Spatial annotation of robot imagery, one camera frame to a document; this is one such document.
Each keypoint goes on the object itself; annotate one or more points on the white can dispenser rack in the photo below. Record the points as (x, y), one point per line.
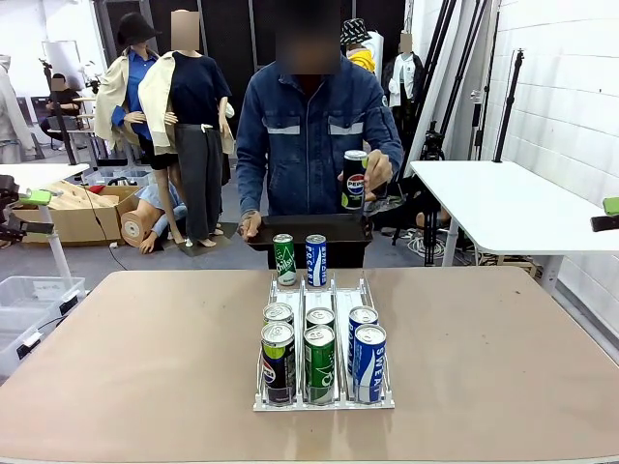
(338, 302)

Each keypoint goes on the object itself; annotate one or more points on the green Chilsung cider can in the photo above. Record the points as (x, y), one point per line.
(284, 261)
(319, 367)
(320, 316)

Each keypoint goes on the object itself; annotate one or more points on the grey hooded garment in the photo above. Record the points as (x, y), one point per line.
(9, 116)

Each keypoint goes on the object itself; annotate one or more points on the white reflector board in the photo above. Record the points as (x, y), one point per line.
(63, 60)

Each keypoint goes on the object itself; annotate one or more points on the seated person black shirt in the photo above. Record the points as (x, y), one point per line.
(65, 99)

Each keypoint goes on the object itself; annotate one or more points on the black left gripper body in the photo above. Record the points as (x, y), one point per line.
(6, 186)

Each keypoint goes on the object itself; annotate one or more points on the person's tattooed right hand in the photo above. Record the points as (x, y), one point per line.
(250, 226)

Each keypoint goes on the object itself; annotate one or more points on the brown cardboard box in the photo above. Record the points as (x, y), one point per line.
(87, 217)

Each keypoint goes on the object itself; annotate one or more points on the person's left forearm denim sleeve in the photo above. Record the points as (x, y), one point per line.
(395, 159)

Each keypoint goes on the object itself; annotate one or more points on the mannequin navy top cream jacket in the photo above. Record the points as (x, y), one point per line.
(193, 121)

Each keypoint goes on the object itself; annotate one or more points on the black Pepsi can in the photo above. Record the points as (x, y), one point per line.
(278, 313)
(278, 367)
(353, 186)

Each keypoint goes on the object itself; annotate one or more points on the mannequin yellow hoodie bucket hat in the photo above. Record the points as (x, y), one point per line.
(360, 43)

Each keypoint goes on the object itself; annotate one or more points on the large white table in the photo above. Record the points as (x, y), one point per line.
(508, 208)

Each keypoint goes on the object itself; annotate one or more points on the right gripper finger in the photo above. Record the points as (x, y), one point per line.
(611, 206)
(605, 223)

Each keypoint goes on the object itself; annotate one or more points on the person's right forearm denim sleeve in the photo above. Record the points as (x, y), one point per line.
(251, 188)

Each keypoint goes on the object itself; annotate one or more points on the mannequin white jacket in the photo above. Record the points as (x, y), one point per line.
(403, 77)

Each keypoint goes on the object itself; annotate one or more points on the black light stand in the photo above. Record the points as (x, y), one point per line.
(508, 106)

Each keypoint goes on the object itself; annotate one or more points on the lying mannequin light blue clothes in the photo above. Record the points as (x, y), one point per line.
(145, 222)

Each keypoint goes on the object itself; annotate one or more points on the blue Pocari Sweat can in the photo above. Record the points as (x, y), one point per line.
(360, 319)
(316, 261)
(370, 367)

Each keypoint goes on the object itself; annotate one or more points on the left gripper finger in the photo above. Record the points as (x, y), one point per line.
(36, 196)
(36, 227)

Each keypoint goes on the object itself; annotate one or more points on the mannequin black hat blue shirt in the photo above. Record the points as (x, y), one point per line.
(121, 96)

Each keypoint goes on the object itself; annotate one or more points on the person's torso denim jacket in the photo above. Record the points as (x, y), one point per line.
(309, 145)

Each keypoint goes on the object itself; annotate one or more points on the dark brown serving tray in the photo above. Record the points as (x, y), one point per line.
(314, 229)

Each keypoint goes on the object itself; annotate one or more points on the clear plastic storage bin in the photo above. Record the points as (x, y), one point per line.
(29, 290)
(14, 333)

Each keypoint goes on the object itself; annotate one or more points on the person's left hand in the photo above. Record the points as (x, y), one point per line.
(379, 174)

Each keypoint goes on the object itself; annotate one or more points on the black tripod with camera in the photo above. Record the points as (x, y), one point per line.
(58, 116)

